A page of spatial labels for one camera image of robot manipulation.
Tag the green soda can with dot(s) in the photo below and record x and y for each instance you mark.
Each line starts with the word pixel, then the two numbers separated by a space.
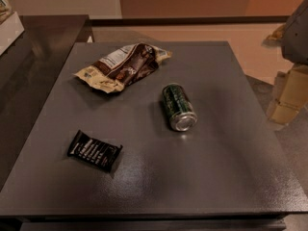
pixel 178 107

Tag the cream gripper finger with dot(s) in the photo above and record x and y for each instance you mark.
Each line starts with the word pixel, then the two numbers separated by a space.
pixel 289 94

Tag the white box at left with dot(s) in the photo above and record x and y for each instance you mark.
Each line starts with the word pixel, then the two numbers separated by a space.
pixel 10 26

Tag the brown cream snack bag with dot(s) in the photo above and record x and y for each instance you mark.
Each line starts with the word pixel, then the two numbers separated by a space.
pixel 123 67

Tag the black candy bar wrapper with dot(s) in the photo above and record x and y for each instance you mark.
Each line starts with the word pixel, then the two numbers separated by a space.
pixel 95 152

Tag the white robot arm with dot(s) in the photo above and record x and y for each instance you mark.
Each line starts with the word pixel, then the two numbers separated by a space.
pixel 294 45

